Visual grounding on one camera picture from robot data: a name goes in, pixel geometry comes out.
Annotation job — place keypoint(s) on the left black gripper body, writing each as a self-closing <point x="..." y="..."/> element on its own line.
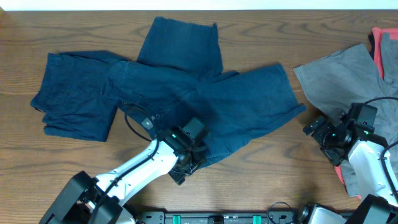
<point x="179" y="175"/>

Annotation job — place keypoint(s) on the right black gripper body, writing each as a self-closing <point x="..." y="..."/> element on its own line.
<point x="328" y="138"/>

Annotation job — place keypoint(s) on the navy blue shorts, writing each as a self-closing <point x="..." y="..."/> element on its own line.
<point x="179" y="75"/>

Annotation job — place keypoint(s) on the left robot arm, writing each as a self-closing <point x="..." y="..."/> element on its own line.
<point x="178" y="152"/>

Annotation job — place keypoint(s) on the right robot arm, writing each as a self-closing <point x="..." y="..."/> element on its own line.
<point x="354" y="140"/>

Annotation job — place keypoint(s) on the grey shorts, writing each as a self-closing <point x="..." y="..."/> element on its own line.
<point x="334" y="82"/>

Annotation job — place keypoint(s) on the red black garment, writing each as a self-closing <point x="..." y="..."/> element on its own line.
<point x="384" y="54"/>

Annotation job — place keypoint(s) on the folded navy shorts left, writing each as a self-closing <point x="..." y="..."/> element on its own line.
<point x="70" y="95"/>

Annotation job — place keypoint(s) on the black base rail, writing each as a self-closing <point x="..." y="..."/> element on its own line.
<point x="278" y="213"/>

